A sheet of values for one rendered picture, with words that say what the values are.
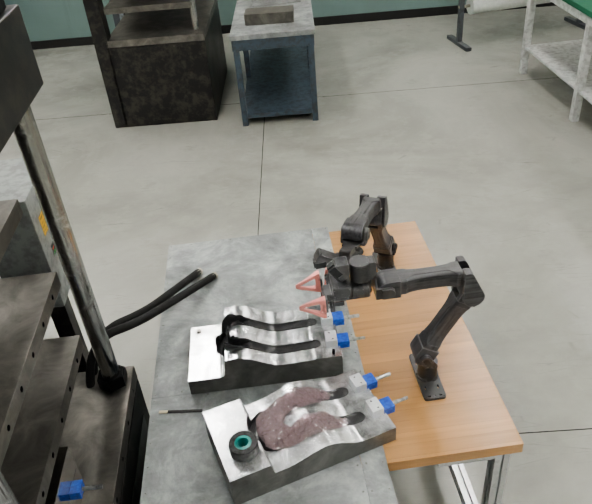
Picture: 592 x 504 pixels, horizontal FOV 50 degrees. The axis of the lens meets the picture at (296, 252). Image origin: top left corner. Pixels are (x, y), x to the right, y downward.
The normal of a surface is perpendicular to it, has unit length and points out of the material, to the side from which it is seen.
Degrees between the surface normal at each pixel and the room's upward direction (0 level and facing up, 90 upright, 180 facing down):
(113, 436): 0
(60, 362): 0
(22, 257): 90
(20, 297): 0
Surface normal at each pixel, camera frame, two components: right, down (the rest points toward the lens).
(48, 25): 0.02, 0.58
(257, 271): -0.07, -0.81
